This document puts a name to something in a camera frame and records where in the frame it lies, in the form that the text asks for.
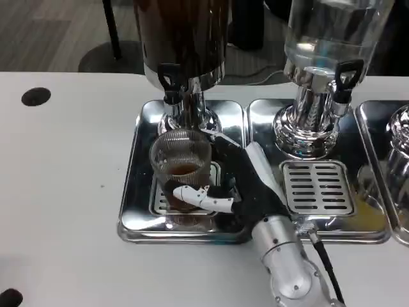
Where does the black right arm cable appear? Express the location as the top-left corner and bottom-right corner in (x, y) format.
(295, 223), (346, 304)

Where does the black floor object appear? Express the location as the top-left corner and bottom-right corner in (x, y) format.
(228, 0), (266, 51)

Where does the grey floor cable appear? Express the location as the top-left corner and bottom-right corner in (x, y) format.
(225, 66), (288, 84)

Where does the black dispenser tap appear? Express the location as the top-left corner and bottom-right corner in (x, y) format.
(158, 63), (183, 113)
(328, 59), (365, 116)

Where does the clear ribbed glass cup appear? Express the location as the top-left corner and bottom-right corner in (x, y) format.
(149, 129), (212, 214)

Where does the dark coffee drink dispenser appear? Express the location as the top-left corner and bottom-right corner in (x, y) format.
(132, 0), (229, 137)

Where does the clear water drink dispenser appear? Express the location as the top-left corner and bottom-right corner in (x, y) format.
(273, 0), (396, 159)

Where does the black round table grommet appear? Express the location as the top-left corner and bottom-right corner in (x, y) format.
(21, 87), (52, 106)

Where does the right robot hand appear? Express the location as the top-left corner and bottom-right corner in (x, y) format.
(164, 127), (293, 233)

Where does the steel drip tray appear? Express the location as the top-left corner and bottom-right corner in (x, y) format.
(246, 98), (392, 246)
(354, 100), (409, 247)
(116, 99), (253, 246)

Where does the chrome dispenser base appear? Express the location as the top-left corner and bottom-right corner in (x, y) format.
(385, 105), (409, 189)

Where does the black stand with round base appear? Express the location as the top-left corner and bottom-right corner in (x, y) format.
(78, 0), (143, 73)

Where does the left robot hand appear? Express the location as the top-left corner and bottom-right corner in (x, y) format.
(0, 287), (24, 307)

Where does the slotted steel grid plate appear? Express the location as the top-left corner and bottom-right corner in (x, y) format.
(279, 159), (355, 216)
(149, 161), (221, 218)

